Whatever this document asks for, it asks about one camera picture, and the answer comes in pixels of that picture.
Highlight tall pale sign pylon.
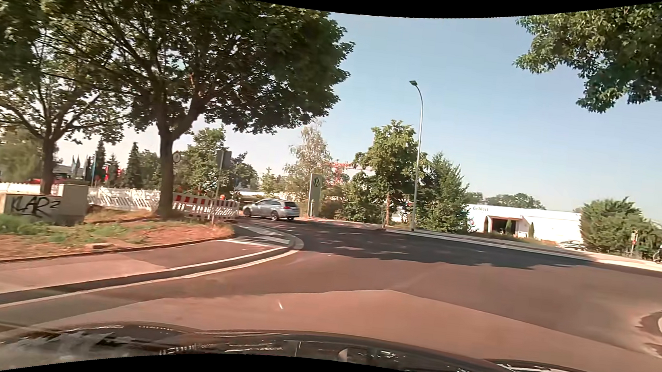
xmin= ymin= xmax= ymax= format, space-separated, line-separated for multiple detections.
xmin=306 ymin=172 xmax=326 ymax=219

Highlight silver estate car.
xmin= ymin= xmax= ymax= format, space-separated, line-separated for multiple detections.
xmin=242 ymin=195 xmax=302 ymax=224

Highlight group of green trees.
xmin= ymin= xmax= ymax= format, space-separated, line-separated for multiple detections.
xmin=279 ymin=109 xmax=483 ymax=237

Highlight road markings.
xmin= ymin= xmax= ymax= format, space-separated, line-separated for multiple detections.
xmin=0 ymin=200 xmax=307 ymax=353

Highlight red and white construction barrier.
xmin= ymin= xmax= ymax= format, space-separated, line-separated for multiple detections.
xmin=171 ymin=193 xmax=241 ymax=224

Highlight grey asphalt road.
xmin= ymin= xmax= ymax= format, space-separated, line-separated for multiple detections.
xmin=0 ymin=190 xmax=662 ymax=372

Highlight large leafy tree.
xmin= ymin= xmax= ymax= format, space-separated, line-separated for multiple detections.
xmin=0 ymin=0 xmax=143 ymax=203
xmin=32 ymin=0 xmax=360 ymax=237

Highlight row of distant trees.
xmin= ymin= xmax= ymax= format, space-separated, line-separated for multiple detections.
xmin=67 ymin=136 xmax=166 ymax=193

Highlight white low building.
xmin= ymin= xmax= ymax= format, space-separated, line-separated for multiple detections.
xmin=463 ymin=202 xmax=585 ymax=246

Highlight white lattice fence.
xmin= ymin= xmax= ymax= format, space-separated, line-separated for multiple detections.
xmin=0 ymin=175 xmax=163 ymax=215

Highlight pale pavement beyond junction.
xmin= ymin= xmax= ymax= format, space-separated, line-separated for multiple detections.
xmin=296 ymin=216 xmax=662 ymax=275

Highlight round green bush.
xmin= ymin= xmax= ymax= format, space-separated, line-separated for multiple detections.
xmin=576 ymin=193 xmax=662 ymax=260

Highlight grey paved pavement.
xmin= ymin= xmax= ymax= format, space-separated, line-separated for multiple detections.
xmin=0 ymin=216 xmax=296 ymax=337

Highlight grey concrete block with graffiti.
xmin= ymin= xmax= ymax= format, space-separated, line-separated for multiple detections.
xmin=0 ymin=177 xmax=91 ymax=229

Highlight grass and dirt verge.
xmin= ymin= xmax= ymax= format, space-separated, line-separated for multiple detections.
xmin=0 ymin=195 xmax=236 ymax=293

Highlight overhanging tree branches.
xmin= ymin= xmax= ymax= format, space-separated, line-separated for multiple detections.
xmin=509 ymin=0 xmax=662 ymax=120

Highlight tall curved lamp post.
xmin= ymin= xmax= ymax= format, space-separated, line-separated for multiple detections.
xmin=395 ymin=80 xmax=430 ymax=232

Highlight road sign on post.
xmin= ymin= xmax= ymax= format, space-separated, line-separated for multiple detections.
xmin=209 ymin=148 xmax=234 ymax=226

